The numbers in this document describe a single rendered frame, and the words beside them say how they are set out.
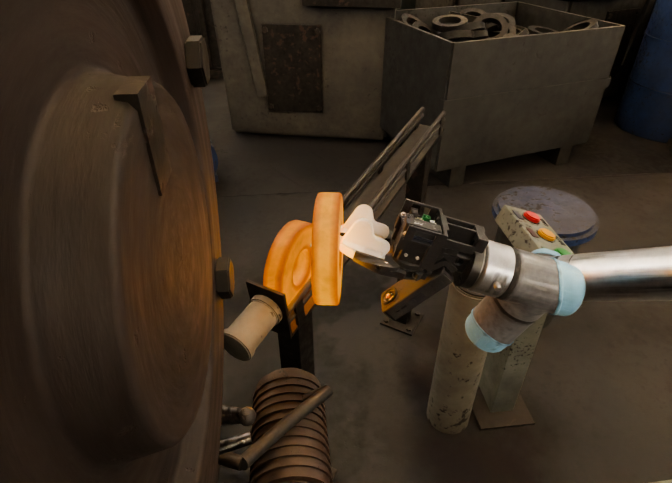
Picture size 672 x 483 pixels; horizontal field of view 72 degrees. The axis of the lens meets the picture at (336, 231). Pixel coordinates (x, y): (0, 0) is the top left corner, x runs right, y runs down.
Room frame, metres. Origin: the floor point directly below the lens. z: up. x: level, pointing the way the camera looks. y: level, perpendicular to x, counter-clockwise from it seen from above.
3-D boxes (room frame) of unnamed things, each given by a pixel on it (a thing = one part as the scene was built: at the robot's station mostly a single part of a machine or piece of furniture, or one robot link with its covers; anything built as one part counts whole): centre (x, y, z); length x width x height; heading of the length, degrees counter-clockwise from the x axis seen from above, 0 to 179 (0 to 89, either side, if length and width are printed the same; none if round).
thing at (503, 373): (0.87, -0.48, 0.31); 0.24 x 0.16 x 0.62; 6
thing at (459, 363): (0.81, -0.32, 0.26); 0.12 x 0.12 x 0.52
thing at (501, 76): (2.69, -0.83, 0.39); 1.03 x 0.83 x 0.77; 111
